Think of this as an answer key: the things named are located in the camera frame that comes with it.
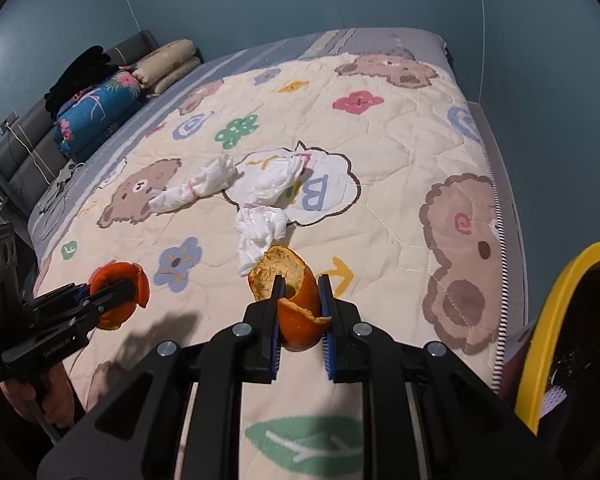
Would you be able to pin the black clothing pile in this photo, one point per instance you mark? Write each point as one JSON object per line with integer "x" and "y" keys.
{"x": 89, "y": 69}

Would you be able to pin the grey striped bed sheet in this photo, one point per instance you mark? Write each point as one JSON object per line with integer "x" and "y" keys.
{"x": 155, "y": 100}

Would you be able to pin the small white twisted bag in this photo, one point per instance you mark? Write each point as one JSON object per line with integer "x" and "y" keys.
{"x": 210, "y": 179}

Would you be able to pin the white tissue bag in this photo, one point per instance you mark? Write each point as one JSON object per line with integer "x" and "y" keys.
{"x": 258, "y": 228}

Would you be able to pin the yellow-rimmed trash bin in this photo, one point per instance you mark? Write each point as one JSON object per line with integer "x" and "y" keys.
{"x": 565, "y": 350}

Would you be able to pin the cream cartoon bear quilt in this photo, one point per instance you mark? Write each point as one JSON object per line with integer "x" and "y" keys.
{"x": 300, "y": 209}

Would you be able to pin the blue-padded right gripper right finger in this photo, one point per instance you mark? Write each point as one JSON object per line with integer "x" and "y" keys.
{"x": 342, "y": 358}

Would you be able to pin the beige stacked pillows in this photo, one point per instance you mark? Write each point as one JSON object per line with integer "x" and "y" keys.
{"x": 157, "y": 71}

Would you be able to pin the orange peel piece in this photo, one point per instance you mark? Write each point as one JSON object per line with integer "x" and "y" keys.
{"x": 299, "y": 311}
{"x": 119, "y": 288}

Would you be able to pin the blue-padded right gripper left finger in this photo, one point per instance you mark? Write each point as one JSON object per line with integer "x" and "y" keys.
{"x": 263, "y": 348}

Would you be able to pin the large white bag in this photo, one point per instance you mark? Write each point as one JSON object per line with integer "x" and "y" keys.
{"x": 262, "y": 179}

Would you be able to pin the wall socket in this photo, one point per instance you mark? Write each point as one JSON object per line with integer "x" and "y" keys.
{"x": 7, "y": 123}

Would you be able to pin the trash inside bin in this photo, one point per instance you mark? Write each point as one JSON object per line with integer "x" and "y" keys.
{"x": 553, "y": 396}

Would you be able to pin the person's left hand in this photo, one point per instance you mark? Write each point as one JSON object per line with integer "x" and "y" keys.
{"x": 54, "y": 396}

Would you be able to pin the blue floral folded blanket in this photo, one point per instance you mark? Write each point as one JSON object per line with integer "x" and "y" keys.
{"x": 88, "y": 120}

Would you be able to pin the dark grey headboard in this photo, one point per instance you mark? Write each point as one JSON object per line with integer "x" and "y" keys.
{"x": 29, "y": 158}

